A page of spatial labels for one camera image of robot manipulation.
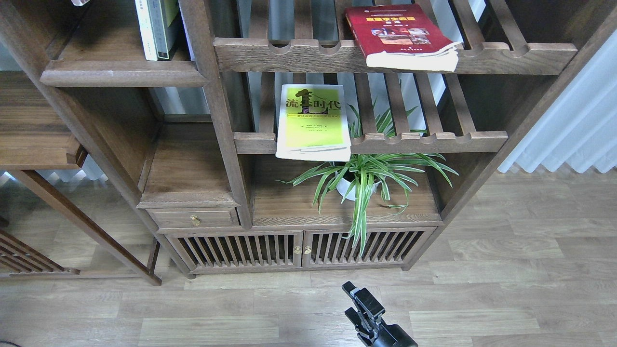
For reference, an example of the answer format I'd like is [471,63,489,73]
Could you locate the brass drawer knob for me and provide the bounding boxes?
[190,215,201,227]

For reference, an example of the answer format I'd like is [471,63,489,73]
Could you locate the white curtain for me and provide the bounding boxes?
[498,33,617,173]

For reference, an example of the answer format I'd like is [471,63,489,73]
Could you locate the right slatted cabinet door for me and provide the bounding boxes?
[295,227,435,268]

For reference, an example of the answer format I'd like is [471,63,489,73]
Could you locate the left slatted cabinet door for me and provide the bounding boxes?
[166,231,303,274]

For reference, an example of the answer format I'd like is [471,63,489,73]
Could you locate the white plant pot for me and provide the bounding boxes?
[336,171,380,200]

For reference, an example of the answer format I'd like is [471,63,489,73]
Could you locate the red book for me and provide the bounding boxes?
[345,4,458,72]

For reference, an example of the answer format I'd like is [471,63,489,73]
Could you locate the green spider plant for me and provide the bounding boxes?
[279,99,458,257]

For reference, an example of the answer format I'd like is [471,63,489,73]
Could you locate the yellow green book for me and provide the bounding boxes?
[275,84,351,162]

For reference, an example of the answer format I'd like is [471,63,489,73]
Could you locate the dark wooden bookshelf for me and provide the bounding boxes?
[1,0,616,275]

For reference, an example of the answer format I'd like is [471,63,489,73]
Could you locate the wooden slatted rack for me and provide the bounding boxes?
[0,217,80,278]

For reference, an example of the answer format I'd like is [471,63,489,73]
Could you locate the small wooden drawer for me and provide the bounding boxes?
[147,207,240,228]

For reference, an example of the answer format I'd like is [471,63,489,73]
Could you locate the grey green upright book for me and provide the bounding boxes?
[147,0,181,61]

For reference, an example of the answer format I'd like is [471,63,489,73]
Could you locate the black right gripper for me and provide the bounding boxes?
[342,281,418,347]

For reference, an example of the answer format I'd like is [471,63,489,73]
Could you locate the wooden side table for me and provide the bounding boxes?
[0,71,161,285]

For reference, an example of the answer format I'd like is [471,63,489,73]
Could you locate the maroon book white characters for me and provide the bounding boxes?
[71,0,90,6]

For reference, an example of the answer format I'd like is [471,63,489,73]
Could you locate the slatted cabinet door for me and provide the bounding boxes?
[295,227,435,268]
[166,231,303,274]

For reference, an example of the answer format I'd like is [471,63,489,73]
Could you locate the white upright book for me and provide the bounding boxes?
[134,0,157,61]

